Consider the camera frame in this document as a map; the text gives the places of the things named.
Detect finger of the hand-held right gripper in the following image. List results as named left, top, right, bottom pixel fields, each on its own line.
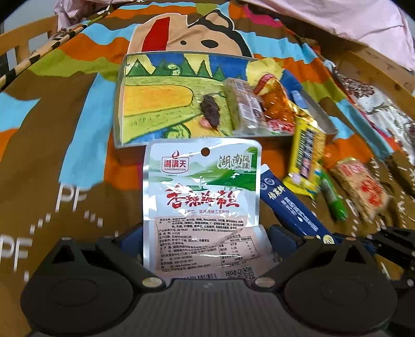
left=361, top=227, right=415, bottom=260
left=381, top=259, right=415, bottom=292

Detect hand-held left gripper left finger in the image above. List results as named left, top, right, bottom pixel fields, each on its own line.
left=32, top=226, right=167, bottom=290

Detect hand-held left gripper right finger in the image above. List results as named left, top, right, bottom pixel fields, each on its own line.
left=254, top=226, right=381, bottom=290

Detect blue stick packet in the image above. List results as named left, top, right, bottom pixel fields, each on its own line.
left=259, top=164, right=336, bottom=245

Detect clear rice cracker packet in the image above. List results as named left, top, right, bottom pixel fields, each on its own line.
left=329, top=157, right=391, bottom=223

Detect green sausage stick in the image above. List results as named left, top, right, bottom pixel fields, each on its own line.
left=319, top=168, right=349, bottom=223

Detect white green snack packet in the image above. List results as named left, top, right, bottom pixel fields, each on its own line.
left=142, top=137, right=280, bottom=281

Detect yellow purple biscuit packet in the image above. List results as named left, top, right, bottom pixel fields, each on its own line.
left=282, top=115, right=327, bottom=200

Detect red white snack packet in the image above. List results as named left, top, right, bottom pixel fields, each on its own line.
left=266, top=118, right=298, bottom=135

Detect clear orange chilli packet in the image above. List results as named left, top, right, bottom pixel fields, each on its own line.
left=251, top=71, right=298, bottom=125

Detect clear nut bar packet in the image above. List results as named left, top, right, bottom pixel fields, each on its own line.
left=224, top=78, right=268, bottom=134

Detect painted metal box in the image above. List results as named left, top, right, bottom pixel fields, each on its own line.
left=113, top=53, right=338, bottom=149

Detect clear dark meat packet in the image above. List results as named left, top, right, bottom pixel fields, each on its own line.
left=195, top=94, right=223, bottom=130

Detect printed cartoon blanket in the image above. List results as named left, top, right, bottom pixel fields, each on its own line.
left=0, top=0, right=415, bottom=337

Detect white floral quilt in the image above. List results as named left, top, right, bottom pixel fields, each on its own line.
left=324, top=60, right=415, bottom=156

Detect leopard print cloth strip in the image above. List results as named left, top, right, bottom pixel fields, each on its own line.
left=0, top=19, right=107, bottom=91

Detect pink bed sheet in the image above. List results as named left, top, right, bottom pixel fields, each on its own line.
left=53, top=0, right=415, bottom=72

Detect wooden plain bed rail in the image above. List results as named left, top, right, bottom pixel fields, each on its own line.
left=327, top=42, right=415, bottom=107

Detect wooden slatted bed rail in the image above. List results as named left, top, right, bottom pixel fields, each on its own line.
left=0, top=15, right=60, bottom=68

